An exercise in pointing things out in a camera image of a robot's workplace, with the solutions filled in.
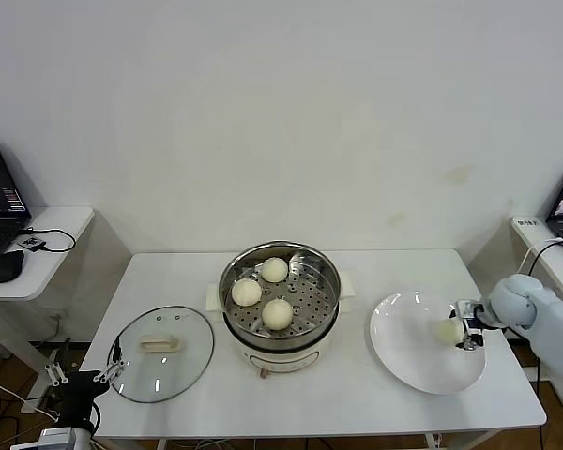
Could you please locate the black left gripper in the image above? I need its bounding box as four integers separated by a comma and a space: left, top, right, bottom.
45, 335, 126, 426

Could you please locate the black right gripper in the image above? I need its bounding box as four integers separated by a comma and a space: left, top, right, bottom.
449, 306, 487, 353

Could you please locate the white steamed baozi bun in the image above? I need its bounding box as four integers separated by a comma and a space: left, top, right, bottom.
261, 298, 294, 332
432, 318, 465, 346
231, 278, 263, 308
261, 256, 290, 284

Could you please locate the glass lid with cream handle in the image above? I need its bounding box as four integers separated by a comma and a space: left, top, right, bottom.
107, 305, 216, 404

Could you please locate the stainless steel steamer basket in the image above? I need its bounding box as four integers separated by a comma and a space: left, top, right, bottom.
218, 241, 342, 339

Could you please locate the white round plate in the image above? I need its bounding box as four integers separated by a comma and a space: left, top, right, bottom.
369, 291, 488, 395

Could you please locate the black computer mouse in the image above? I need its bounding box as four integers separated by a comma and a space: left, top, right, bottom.
0, 249, 27, 284

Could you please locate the small black patterned device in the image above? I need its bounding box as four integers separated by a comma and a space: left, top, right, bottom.
18, 235, 47, 254

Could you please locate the cream electric cooking pot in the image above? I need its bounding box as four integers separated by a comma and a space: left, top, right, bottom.
205, 271, 358, 380

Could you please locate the white floor cable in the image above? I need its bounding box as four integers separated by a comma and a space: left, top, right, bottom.
0, 369, 57, 418

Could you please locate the black laptop cable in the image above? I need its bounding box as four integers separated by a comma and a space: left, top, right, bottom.
527, 241, 563, 278

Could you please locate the thin black looped cable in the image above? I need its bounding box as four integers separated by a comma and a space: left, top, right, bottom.
23, 227, 79, 254

